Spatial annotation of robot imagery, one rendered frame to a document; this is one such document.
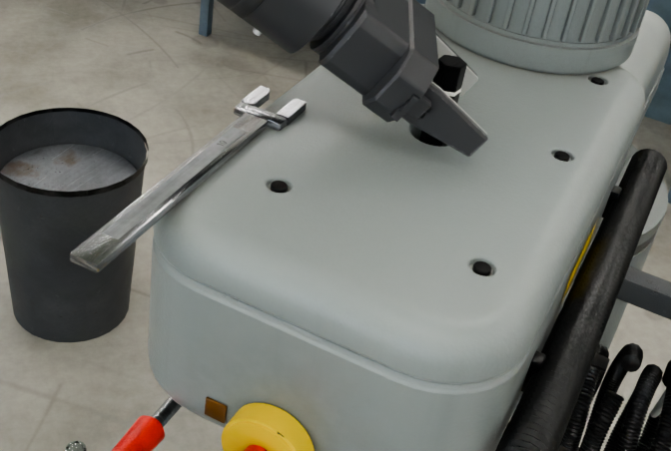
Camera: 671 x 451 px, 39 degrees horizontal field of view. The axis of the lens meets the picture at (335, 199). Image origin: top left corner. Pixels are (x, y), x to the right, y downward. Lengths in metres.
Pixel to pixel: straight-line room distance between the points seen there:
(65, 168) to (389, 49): 2.54
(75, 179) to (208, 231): 2.50
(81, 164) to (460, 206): 2.57
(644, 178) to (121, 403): 2.34
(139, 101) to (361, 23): 3.91
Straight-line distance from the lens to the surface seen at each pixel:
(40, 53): 4.92
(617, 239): 0.82
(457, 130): 0.67
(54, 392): 3.10
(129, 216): 0.59
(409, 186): 0.66
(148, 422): 0.72
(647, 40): 1.37
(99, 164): 3.16
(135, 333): 3.28
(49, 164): 3.16
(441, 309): 0.56
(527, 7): 0.84
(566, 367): 0.68
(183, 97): 4.59
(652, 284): 1.10
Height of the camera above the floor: 2.25
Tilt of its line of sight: 34 degrees down
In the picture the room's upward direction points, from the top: 10 degrees clockwise
